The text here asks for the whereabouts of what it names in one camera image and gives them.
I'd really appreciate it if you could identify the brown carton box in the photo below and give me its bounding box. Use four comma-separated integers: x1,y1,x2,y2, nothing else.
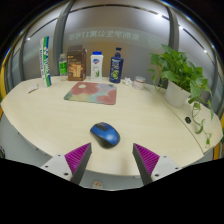
66,44,88,82

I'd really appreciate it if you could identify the white bottle blue cap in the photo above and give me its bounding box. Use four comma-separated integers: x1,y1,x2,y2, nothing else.
90,50,104,83

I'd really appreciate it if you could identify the floral pastel mouse pad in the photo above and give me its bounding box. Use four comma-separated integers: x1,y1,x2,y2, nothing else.
63,81,118,106

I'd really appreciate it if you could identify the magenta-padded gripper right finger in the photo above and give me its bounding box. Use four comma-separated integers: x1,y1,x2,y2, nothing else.
132,143,183,186

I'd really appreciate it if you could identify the white green shuttlecock tube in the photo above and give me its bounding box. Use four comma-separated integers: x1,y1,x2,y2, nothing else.
39,35,53,88

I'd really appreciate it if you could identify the crumpled white paper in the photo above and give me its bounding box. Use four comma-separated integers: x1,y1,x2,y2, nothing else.
120,76,134,87

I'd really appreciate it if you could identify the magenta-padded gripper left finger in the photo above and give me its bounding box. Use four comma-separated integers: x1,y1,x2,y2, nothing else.
40,142,93,186

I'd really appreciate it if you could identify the blue computer mouse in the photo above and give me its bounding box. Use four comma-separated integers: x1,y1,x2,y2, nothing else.
89,121,121,150

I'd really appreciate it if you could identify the green plant in white pot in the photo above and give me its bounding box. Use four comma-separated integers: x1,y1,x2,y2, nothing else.
147,44,215,148

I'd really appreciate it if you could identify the small white packet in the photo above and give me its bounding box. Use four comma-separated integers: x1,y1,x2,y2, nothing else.
27,83,40,94

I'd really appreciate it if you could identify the clear bottle green label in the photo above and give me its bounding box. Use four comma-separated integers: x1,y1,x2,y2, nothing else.
58,53,69,82

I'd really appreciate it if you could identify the dark blue pump bottle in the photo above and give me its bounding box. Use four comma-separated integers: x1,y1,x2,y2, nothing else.
109,46,125,84

